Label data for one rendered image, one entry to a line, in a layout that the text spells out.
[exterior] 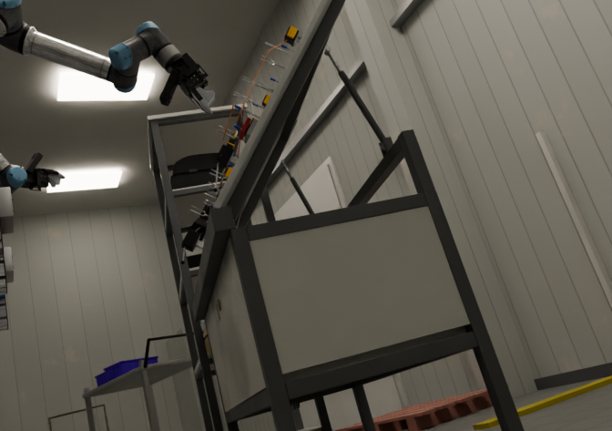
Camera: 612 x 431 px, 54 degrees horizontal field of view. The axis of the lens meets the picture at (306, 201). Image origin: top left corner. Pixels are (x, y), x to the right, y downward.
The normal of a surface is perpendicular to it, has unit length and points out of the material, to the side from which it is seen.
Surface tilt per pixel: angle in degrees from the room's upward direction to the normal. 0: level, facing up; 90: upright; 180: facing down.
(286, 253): 90
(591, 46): 90
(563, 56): 90
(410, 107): 90
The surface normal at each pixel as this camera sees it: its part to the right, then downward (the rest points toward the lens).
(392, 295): 0.21, -0.37
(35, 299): 0.40, -0.40
